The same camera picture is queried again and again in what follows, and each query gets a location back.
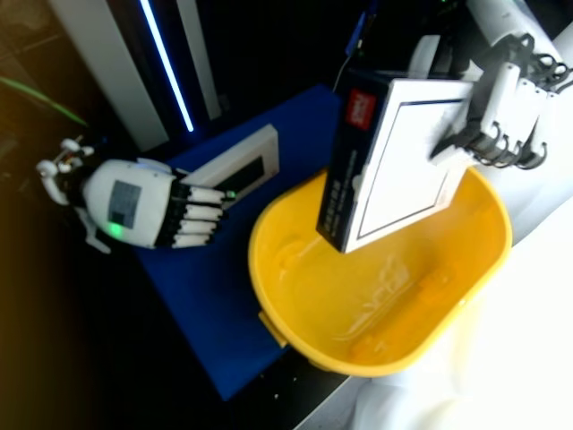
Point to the blue LED light strip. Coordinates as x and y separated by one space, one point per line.
168 67

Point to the blue table mat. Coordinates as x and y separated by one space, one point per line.
201 291

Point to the white frame post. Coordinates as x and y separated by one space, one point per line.
199 54
112 67

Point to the yellow plastic basket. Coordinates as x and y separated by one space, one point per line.
358 313

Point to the black and white box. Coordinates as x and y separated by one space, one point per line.
403 179

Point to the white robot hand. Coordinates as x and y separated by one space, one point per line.
510 98
134 201

